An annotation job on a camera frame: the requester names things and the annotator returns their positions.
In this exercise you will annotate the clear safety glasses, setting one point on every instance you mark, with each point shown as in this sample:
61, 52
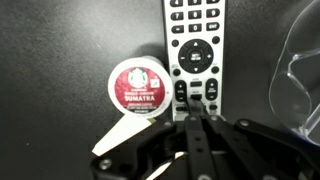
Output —
293, 93

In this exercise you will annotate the pale yellow sticky note pad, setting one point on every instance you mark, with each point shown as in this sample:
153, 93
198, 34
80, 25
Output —
116, 136

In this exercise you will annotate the silver black remote control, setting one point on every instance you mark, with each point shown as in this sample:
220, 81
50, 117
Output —
195, 40

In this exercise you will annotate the coffee pod red lid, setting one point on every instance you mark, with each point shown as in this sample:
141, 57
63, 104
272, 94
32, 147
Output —
140, 86

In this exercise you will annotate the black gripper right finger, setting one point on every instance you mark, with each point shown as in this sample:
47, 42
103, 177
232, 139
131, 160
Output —
253, 153

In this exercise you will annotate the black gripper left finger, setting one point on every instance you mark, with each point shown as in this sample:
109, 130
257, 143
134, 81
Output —
150, 153

